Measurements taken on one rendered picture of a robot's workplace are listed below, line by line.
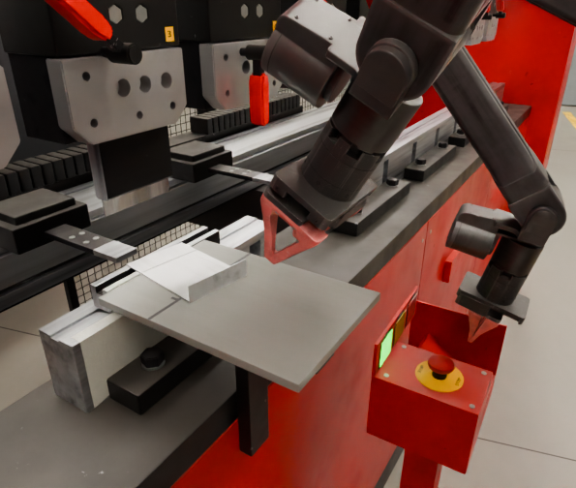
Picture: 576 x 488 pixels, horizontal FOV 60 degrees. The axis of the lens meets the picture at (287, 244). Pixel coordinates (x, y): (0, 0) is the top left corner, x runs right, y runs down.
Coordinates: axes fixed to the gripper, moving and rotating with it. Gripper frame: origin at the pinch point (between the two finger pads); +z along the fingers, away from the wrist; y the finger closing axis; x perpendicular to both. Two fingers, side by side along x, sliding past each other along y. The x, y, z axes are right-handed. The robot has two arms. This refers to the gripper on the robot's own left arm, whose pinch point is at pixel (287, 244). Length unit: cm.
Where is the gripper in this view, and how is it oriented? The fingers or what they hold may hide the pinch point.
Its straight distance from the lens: 51.5
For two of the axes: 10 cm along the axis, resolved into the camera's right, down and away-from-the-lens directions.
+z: -4.2, 6.5, 6.3
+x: 7.3, 6.5, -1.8
